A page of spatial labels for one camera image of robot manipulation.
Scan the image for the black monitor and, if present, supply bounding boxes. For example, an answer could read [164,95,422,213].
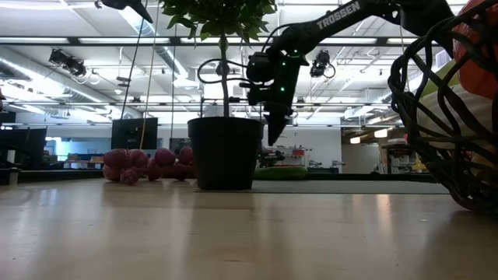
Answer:
[110,117,160,151]

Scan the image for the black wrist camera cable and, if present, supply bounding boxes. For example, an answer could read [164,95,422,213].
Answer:
[196,57,251,86]

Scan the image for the dark wire basket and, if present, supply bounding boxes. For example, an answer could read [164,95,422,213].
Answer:
[387,0,498,216]

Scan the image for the light green leek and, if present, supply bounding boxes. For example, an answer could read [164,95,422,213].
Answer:
[416,58,498,151]

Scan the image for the black ceiling mounted camera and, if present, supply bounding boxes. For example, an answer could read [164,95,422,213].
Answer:
[309,49,337,79]
[47,47,89,78]

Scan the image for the green cucumber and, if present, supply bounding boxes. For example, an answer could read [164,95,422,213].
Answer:
[253,166,311,182]

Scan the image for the purple grapes bunch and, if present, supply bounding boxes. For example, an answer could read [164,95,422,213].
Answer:
[101,145,196,187]

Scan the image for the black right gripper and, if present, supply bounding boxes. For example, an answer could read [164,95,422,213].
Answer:
[247,49,310,147]

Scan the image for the large orange fruit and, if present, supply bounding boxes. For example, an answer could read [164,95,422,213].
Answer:
[452,0,498,100]

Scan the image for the black hanging cable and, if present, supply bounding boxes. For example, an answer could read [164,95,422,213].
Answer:
[119,6,149,121]

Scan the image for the green plant in black pot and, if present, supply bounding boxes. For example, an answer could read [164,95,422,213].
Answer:
[159,0,279,192]

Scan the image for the ceiling light strip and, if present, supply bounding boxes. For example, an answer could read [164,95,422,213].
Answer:
[77,37,172,45]
[318,37,378,45]
[0,36,71,44]

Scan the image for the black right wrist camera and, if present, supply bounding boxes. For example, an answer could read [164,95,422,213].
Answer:
[245,51,275,84]

